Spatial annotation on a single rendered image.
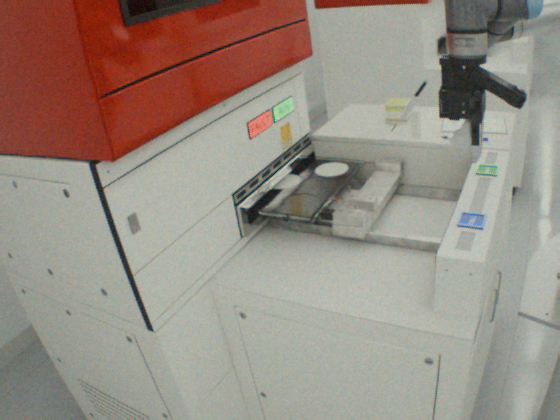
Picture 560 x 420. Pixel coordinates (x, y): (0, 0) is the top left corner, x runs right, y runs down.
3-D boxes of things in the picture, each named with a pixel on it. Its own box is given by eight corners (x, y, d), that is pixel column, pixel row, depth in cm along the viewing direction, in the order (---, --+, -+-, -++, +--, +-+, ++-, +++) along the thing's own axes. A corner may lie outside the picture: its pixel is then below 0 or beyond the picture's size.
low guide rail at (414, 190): (313, 185, 154) (312, 176, 152) (315, 182, 155) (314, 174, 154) (470, 203, 129) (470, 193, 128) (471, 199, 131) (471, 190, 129)
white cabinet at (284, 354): (263, 464, 153) (207, 284, 115) (365, 301, 225) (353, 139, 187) (440, 524, 122) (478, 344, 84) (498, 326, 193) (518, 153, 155)
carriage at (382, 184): (333, 235, 120) (331, 225, 118) (379, 174, 147) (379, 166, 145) (362, 239, 116) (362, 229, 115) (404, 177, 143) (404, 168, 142)
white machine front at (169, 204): (147, 329, 102) (88, 163, 83) (309, 174, 162) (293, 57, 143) (157, 333, 100) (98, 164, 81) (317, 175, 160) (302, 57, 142)
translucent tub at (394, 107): (385, 124, 153) (383, 104, 150) (391, 116, 159) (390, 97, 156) (407, 125, 150) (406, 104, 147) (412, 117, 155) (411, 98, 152)
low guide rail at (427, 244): (271, 227, 134) (269, 218, 132) (275, 224, 135) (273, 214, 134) (451, 255, 109) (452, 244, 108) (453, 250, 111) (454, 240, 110)
